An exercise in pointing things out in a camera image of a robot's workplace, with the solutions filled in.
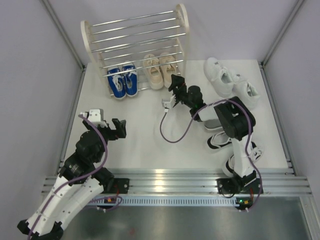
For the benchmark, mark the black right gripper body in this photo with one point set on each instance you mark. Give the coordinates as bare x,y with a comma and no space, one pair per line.
181,96

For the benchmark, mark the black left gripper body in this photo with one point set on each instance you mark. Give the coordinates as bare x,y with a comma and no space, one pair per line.
100,153

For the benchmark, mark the beige lace sneaker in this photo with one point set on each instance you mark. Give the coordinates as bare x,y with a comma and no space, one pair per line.
168,68
151,67

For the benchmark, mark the grey canvas sneaker front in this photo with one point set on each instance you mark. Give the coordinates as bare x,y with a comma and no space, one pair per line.
213,125

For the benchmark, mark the blue canvas sneaker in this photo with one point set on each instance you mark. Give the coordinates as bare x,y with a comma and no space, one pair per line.
116,82
131,79

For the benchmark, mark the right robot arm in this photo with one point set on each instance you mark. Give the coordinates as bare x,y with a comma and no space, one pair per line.
237,123

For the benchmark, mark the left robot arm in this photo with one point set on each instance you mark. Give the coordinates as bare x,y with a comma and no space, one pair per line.
82,177

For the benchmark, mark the cream and chrome shoe rack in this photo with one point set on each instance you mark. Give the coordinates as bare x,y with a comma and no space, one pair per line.
129,40

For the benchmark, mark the white sneaker left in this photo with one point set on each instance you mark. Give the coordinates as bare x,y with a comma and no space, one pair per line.
219,76

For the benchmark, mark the black white sneaker upper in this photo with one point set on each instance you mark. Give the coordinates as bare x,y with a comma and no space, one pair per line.
218,141

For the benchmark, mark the black white sneaker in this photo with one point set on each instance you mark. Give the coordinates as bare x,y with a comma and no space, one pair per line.
218,141
255,152

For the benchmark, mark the white sneaker right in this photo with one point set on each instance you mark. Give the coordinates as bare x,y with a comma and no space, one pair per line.
246,92

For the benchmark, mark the black white sneaker lower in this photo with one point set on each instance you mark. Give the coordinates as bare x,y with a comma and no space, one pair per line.
255,152

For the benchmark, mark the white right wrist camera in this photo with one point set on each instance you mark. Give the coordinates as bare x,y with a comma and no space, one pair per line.
168,104

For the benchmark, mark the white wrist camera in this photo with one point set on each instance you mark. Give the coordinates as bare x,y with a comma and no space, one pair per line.
168,104
94,116

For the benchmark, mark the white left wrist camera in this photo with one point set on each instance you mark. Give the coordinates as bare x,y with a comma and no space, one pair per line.
94,116

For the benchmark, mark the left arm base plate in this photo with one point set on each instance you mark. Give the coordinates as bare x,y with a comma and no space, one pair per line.
117,186

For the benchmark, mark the aluminium mounting rail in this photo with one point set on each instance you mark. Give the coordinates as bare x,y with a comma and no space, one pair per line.
203,182

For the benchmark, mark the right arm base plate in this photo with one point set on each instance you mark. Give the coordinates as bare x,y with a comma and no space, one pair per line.
233,186

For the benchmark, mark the perforated cable duct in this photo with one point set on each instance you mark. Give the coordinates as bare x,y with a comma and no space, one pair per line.
171,201

